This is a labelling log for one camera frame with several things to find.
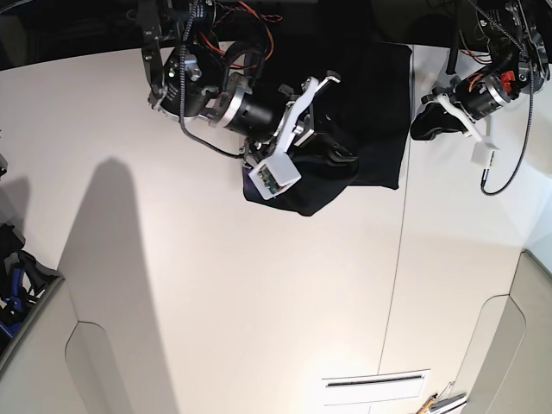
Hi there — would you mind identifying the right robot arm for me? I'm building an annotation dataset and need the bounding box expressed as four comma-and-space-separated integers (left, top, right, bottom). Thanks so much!
135, 1, 358, 172

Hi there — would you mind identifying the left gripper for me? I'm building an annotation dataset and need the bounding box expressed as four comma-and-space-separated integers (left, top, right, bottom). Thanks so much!
410, 71, 524, 141

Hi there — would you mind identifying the yellow handled tool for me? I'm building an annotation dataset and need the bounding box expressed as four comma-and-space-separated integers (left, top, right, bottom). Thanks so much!
416, 393, 438, 414

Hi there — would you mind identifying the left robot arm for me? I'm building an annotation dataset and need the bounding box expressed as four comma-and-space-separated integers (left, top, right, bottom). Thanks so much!
411, 1, 551, 141

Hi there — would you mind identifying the black T-shirt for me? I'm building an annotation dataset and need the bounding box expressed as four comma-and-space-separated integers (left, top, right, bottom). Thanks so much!
242, 44, 411, 216

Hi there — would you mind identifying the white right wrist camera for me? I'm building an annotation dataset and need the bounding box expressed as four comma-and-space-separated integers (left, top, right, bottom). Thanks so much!
248, 153, 302, 200

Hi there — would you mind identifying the black ruler strip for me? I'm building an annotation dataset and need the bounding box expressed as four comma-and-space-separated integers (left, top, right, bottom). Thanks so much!
326, 375, 424, 387

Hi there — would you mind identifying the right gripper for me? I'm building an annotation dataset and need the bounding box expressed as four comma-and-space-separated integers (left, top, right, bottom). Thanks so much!
222, 72, 359, 167

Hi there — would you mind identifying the blue and black bag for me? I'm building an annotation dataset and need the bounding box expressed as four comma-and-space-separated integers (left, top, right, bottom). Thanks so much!
1, 223, 60, 352

